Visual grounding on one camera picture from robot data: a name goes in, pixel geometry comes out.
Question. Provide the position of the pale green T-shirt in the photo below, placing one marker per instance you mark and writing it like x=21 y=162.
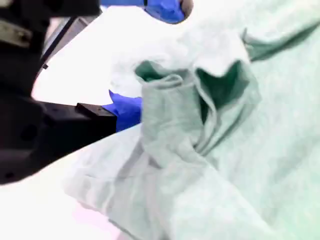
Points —
x=225 y=150

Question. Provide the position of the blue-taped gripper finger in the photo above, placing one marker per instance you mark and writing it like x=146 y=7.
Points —
x=127 y=112
x=165 y=11

